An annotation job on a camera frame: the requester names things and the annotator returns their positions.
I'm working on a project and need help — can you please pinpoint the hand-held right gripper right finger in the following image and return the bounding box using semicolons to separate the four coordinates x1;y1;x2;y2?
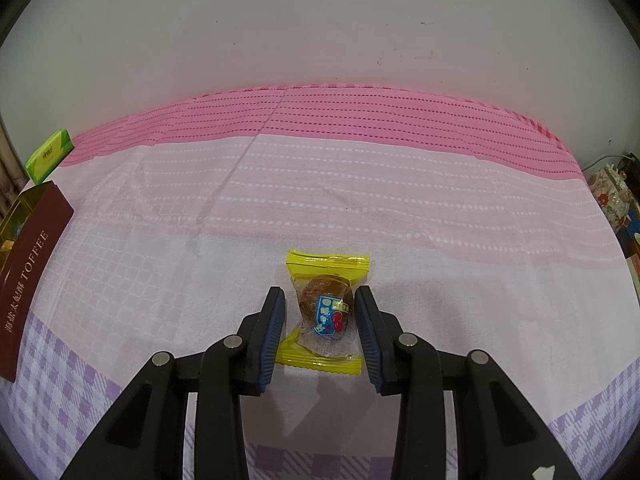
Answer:
354;285;583;480

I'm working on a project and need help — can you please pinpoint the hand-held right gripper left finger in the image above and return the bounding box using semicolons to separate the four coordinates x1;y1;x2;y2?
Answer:
60;286;287;480

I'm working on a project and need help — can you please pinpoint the yellow brown candy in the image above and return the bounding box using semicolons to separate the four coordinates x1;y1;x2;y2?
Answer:
277;249;373;376

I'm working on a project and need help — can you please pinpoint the dark red gold tin box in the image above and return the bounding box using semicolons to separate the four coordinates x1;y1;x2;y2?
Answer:
0;182;76;383

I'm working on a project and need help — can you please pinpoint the pink purple checked tablecloth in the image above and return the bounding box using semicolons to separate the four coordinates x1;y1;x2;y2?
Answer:
0;82;640;480

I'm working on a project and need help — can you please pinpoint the floral patterned bag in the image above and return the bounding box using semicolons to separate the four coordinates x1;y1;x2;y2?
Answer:
587;157;640;233

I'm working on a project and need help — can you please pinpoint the green tissue pack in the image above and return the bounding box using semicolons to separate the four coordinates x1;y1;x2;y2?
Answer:
25;129;76;184

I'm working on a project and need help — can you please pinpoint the thin dark cable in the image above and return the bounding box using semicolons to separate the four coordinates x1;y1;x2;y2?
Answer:
580;152;626;172

